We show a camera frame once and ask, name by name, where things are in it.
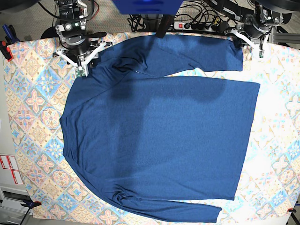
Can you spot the white power strip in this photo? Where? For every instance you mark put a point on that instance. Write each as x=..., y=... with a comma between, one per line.
x=193, y=27

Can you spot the black clamp bottom right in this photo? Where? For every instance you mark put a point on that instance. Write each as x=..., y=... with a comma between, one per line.
x=292, y=210

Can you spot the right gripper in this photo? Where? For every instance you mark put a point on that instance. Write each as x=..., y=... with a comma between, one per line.
x=74, y=38

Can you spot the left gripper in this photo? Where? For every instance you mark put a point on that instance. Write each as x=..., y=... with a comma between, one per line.
x=252, y=28

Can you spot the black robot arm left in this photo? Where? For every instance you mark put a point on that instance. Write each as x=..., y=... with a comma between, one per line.
x=278, y=10

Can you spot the blue clamp top left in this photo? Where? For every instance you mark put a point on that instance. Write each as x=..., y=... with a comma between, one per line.
x=11, y=36

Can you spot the black power adapter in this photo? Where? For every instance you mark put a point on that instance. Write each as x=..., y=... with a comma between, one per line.
x=224, y=25

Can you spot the black round stool base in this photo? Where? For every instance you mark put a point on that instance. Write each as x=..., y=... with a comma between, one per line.
x=49, y=33

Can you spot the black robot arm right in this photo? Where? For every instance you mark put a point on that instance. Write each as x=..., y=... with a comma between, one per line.
x=75, y=11

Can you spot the blue long-sleeve T-shirt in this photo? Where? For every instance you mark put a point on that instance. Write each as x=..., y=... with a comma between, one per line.
x=148, y=141

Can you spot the black clamp bottom left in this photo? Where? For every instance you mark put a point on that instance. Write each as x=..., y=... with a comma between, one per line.
x=30, y=204

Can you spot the green wrist camera board right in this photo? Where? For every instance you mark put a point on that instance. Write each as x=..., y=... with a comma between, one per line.
x=81, y=72

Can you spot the red black clamp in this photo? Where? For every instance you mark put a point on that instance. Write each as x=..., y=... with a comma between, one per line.
x=5, y=50

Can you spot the white red labels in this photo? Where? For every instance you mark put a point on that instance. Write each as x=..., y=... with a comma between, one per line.
x=9, y=166

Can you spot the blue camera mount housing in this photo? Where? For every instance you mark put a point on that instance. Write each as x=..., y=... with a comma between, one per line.
x=133, y=7

